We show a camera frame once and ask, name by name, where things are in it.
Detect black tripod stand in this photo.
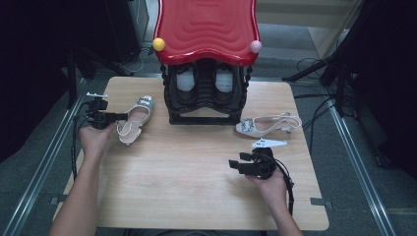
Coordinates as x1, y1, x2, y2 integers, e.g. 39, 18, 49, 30
281, 0, 372, 117

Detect metal floor rail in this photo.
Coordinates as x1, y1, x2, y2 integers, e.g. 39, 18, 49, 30
3, 78, 89, 236
323, 87, 397, 236

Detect person's left hand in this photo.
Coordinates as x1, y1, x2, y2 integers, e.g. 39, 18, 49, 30
78, 122, 119, 158

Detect white jewelled high-heel shoe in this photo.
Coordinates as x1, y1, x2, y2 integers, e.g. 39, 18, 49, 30
235, 112, 303, 139
116, 94, 154, 148

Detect red and black shoe rack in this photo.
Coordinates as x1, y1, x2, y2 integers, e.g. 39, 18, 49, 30
151, 0, 264, 126

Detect black floor cables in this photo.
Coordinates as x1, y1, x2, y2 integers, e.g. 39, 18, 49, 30
293, 57, 358, 146

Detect black cabinet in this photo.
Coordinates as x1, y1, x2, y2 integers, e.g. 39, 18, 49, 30
103, 0, 143, 65

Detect hand-held gripper cable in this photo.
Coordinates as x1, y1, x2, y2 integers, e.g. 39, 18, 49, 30
71, 99, 96, 182
268, 156, 295, 216

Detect white floor cable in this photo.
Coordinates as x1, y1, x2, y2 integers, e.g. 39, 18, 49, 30
118, 45, 151, 75

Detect black metal stand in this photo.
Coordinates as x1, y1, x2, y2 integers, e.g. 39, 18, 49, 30
63, 45, 132, 110

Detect left hand-held gripper cable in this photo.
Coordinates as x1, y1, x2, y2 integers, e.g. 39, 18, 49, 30
71, 99, 96, 182

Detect right hand-held gripper cable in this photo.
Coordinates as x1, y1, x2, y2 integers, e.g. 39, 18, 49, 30
268, 156, 295, 216

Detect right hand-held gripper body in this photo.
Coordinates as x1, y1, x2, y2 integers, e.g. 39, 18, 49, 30
240, 138, 288, 181

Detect person's right hand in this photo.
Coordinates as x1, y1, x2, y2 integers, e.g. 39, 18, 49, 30
245, 168, 288, 211

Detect person's dark clothing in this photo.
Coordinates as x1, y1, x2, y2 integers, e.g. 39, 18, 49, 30
122, 228, 268, 236

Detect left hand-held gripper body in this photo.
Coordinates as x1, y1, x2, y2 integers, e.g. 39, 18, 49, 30
86, 92, 111, 131

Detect grey table bracket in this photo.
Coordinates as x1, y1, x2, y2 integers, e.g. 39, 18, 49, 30
48, 196, 69, 207
309, 197, 334, 209

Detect black leather shoe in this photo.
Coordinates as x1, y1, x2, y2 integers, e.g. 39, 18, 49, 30
170, 63, 207, 109
210, 63, 244, 109

